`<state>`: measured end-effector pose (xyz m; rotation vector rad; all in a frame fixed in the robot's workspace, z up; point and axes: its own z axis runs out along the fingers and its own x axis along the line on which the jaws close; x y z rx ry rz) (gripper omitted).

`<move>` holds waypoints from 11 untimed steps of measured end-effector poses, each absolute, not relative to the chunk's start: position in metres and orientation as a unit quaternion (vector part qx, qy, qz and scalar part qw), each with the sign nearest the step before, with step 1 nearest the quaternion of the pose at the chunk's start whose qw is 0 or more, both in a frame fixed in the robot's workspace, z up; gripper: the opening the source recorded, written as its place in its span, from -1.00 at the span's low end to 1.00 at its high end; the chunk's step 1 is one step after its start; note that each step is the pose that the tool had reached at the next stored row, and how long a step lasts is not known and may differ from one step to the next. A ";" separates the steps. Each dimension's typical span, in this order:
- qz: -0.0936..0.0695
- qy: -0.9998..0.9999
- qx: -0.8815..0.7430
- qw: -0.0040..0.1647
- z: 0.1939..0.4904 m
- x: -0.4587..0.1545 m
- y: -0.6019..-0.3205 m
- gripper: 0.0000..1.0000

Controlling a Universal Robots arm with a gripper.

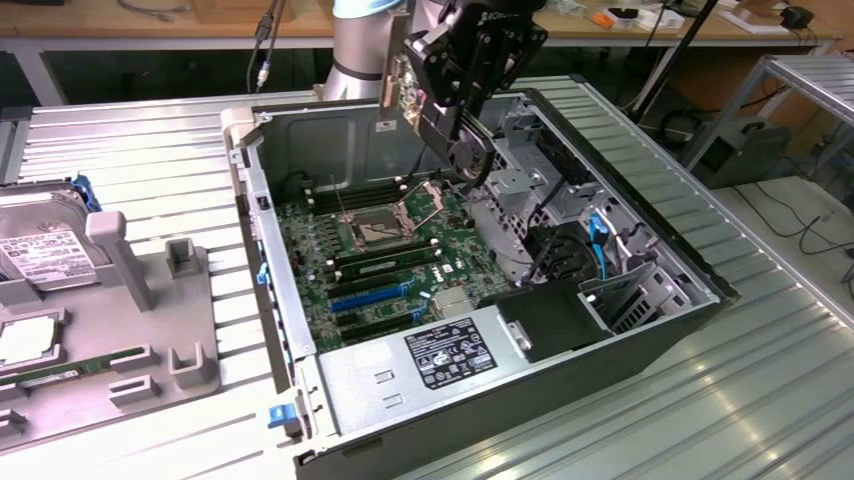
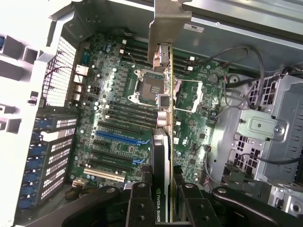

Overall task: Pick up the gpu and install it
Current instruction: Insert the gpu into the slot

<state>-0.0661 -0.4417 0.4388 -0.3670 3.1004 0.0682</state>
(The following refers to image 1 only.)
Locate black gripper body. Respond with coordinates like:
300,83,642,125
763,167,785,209
446,0,548,31

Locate green GPU card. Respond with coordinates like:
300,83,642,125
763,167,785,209
376,12,500,187

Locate orange and white box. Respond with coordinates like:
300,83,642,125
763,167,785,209
590,7,687,31

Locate open black PC case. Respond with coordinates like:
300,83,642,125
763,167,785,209
223,87,743,480

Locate black tripod pole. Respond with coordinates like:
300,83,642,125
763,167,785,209
629,0,723,120

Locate metal drive cage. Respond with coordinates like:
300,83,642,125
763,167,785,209
474,97,602,282

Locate metal socket cover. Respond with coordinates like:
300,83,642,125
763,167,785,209
396,179,447,235

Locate thin metal locking lever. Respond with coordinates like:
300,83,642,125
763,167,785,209
330,172,350,222

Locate CPU socket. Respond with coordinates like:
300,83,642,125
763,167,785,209
338,203,419,252

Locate white flat box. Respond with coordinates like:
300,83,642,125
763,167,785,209
717,0,794,35

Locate green motherboard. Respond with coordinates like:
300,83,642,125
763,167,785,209
274,177,499,347

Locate grey floor box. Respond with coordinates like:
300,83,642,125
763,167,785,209
685,119,794,190

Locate green RAM stick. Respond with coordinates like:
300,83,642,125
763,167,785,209
0,355,140,390
338,247,443,280

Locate black power adapter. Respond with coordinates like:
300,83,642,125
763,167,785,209
778,4,817,30

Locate long black expansion slot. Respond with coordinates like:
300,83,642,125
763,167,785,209
324,272,403,297
340,310,416,336
347,325,406,345

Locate wooden desk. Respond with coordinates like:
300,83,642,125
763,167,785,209
0,0,843,51

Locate silver chipset heatsink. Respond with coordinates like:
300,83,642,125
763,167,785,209
431,287,479,317

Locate blue expansion slot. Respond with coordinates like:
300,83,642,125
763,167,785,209
330,284,410,312

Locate metal disk bay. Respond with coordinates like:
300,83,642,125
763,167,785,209
574,258,702,337

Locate black plastic shroud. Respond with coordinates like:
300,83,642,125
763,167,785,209
476,280,617,365

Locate grey power supply unit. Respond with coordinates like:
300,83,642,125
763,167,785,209
316,303,536,437

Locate silver hard disk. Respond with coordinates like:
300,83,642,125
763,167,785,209
0,187,103,295

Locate grey parts rack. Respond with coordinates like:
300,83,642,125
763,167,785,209
0,209,223,439

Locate silver CPU chip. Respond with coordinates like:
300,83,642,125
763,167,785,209
0,315,60,367

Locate black looped data cable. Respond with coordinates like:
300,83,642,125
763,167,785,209
407,144,435,182

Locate black hanging cable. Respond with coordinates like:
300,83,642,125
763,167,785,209
250,0,290,95

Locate black cable bundle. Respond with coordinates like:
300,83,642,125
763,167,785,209
526,222,595,287

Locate aluminium frame table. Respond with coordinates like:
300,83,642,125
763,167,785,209
679,52,854,177

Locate thin black cable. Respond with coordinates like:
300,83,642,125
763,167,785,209
753,180,854,264

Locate blue disk rail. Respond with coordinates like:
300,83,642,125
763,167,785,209
68,172,104,215

